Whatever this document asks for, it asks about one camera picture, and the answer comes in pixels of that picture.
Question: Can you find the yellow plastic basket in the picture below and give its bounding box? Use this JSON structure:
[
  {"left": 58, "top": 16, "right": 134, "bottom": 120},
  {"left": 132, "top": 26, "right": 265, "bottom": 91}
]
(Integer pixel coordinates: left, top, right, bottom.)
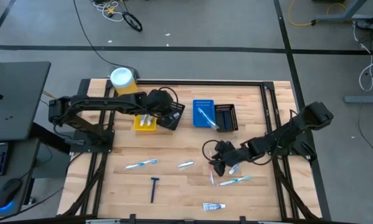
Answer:
[{"left": 133, "top": 114, "right": 158, "bottom": 132}]

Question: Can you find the blue plastic basket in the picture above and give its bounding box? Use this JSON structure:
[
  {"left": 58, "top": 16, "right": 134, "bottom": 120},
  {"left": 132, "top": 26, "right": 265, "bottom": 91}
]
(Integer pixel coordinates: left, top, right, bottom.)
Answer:
[{"left": 192, "top": 99, "right": 216, "bottom": 128}]

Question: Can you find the white toothpaste tube blue print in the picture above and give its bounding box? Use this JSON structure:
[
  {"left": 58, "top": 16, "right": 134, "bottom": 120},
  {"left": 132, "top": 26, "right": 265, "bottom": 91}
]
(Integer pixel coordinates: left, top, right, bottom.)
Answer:
[{"left": 202, "top": 202, "right": 227, "bottom": 212}]

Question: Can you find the white floor cable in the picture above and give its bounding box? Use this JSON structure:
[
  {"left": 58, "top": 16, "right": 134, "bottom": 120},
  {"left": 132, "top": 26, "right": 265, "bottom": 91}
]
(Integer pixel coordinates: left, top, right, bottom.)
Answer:
[{"left": 352, "top": 22, "right": 373, "bottom": 93}]

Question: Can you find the black desk leg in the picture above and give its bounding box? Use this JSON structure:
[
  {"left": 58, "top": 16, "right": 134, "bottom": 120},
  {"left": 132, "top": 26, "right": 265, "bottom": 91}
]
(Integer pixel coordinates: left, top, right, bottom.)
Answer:
[{"left": 29, "top": 122, "right": 72, "bottom": 156}]

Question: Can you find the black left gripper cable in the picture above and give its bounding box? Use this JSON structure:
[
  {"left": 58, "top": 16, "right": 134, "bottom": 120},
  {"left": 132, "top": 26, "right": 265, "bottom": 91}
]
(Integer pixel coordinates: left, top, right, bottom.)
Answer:
[{"left": 157, "top": 86, "right": 179, "bottom": 106}]

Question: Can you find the white cable bundle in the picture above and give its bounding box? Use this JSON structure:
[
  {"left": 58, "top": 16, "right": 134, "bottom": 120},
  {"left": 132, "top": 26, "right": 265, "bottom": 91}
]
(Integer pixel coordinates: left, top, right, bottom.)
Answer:
[{"left": 92, "top": 0, "right": 125, "bottom": 23}]

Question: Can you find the blue white toothbrush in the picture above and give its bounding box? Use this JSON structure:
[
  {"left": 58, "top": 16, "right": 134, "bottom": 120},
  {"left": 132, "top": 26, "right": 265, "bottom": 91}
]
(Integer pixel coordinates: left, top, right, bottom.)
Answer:
[
  {"left": 125, "top": 159, "right": 159, "bottom": 170},
  {"left": 197, "top": 107, "right": 220, "bottom": 130}
]

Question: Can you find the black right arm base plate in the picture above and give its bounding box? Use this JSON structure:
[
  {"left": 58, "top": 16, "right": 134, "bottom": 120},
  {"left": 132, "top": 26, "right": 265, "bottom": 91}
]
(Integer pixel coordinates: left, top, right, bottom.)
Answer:
[{"left": 266, "top": 128, "right": 318, "bottom": 158}]

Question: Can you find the grey desk leg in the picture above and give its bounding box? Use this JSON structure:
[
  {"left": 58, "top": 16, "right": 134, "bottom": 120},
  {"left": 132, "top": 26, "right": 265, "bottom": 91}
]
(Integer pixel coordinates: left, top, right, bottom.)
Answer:
[{"left": 310, "top": 0, "right": 373, "bottom": 26}]

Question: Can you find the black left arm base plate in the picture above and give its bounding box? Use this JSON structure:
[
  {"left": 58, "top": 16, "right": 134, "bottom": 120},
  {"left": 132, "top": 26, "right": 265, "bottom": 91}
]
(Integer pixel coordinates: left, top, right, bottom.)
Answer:
[{"left": 68, "top": 128, "right": 116, "bottom": 154}]

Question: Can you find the yellow wipes canister white lid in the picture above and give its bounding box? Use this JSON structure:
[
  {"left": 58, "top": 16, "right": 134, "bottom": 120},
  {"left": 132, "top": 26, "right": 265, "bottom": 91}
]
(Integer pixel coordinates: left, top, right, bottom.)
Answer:
[{"left": 110, "top": 67, "right": 139, "bottom": 96}]

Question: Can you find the coiled black cable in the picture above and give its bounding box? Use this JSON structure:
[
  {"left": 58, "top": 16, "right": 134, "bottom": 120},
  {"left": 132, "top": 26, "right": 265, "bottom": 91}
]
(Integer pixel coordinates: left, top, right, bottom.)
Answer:
[{"left": 121, "top": 11, "right": 143, "bottom": 33}]

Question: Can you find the grey desk surface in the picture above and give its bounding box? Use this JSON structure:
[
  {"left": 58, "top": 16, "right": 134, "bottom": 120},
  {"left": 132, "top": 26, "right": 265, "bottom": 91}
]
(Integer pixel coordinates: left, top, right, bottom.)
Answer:
[{"left": 0, "top": 138, "right": 41, "bottom": 218}]

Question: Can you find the teal white toothbrush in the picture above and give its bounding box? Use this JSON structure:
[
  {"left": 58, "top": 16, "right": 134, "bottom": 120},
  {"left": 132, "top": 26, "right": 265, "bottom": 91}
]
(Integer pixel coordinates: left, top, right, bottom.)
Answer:
[{"left": 218, "top": 175, "right": 252, "bottom": 187}]

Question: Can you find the thin yellow cable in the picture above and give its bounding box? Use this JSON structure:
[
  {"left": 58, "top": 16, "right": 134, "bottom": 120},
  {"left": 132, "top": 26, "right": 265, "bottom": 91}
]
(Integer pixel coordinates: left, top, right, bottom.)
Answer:
[{"left": 42, "top": 90, "right": 65, "bottom": 106}]

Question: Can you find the yellow floor cable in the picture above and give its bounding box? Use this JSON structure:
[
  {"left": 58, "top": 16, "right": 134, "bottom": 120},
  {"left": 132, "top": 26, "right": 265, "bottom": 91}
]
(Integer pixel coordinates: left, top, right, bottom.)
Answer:
[{"left": 287, "top": 0, "right": 347, "bottom": 27}]

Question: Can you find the grey desk foot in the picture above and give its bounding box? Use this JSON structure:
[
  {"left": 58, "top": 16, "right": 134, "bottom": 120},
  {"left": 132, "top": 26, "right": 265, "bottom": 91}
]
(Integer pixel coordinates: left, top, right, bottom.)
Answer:
[{"left": 343, "top": 92, "right": 373, "bottom": 105}]

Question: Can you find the black computer mouse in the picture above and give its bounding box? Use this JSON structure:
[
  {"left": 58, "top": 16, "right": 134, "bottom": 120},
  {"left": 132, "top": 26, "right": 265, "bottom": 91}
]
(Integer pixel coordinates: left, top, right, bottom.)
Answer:
[{"left": 0, "top": 177, "right": 23, "bottom": 208}]

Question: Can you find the red white toothbrush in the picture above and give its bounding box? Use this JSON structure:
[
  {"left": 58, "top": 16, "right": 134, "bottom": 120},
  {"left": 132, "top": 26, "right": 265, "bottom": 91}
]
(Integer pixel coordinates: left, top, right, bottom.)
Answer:
[{"left": 208, "top": 150, "right": 215, "bottom": 187}]

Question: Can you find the person's shoe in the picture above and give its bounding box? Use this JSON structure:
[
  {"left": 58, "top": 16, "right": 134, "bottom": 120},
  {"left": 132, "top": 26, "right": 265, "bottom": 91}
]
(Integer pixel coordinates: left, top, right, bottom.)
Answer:
[{"left": 355, "top": 19, "right": 373, "bottom": 30}]

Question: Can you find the long black floor cable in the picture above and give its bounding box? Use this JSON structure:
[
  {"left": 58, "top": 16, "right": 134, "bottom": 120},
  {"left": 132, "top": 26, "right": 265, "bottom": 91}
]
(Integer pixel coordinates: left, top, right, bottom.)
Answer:
[{"left": 72, "top": 0, "right": 137, "bottom": 73}]

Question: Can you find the black aluminium table frame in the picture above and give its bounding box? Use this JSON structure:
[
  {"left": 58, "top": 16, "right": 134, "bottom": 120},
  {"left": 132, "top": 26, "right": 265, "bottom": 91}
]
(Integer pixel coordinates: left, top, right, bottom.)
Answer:
[{"left": 57, "top": 78, "right": 333, "bottom": 224}]

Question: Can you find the black desk top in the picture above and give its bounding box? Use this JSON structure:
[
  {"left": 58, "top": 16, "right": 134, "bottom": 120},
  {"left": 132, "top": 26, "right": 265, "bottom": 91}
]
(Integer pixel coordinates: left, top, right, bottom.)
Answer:
[{"left": 0, "top": 61, "right": 52, "bottom": 142}]

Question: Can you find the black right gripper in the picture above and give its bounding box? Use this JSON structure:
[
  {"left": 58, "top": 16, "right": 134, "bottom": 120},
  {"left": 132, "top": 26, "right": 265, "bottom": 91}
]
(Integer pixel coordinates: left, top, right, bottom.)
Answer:
[{"left": 208, "top": 139, "right": 249, "bottom": 177}]

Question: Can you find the black plastic mesh basket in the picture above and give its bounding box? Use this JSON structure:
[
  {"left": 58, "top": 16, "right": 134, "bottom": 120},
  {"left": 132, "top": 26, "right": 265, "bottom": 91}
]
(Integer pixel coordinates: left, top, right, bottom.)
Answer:
[
  {"left": 214, "top": 103, "right": 239, "bottom": 133},
  {"left": 156, "top": 101, "right": 186, "bottom": 131}
]

